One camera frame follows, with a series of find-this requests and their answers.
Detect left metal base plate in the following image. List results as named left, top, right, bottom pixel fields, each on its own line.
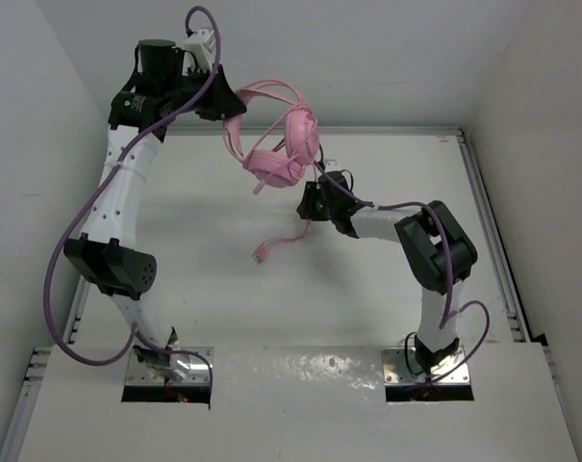
left=125, top=346, right=211, bottom=386

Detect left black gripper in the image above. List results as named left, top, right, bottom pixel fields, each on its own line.
left=162, top=63, right=243, bottom=121

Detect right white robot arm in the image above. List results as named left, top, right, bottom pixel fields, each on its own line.
left=297, top=170, right=478, bottom=373

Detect pink wired headphones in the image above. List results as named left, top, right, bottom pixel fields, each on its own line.
left=221, top=79, right=328, bottom=266

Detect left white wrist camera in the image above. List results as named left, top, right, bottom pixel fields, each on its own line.
left=182, top=28, right=216, bottom=71

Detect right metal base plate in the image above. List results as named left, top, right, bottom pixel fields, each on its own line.
left=380, top=346, right=471, bottom=388

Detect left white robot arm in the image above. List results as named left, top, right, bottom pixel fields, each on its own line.
left=63, top=31, right=246, bottom=349

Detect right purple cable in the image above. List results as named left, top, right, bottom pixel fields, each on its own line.
left=318, top=158, right=492, bottom=386

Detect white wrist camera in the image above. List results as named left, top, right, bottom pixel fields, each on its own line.
left=323, top=160, right=342, bottom=173
left=182, top=28, right=216, bottom=71

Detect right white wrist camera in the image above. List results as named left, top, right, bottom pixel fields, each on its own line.
left=323, top=160, right=342, bottom=173

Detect metal base plate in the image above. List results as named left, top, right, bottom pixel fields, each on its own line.
left=380, top=346, right=471, bottom=388
left=125, top=346, right=211, bottom=386

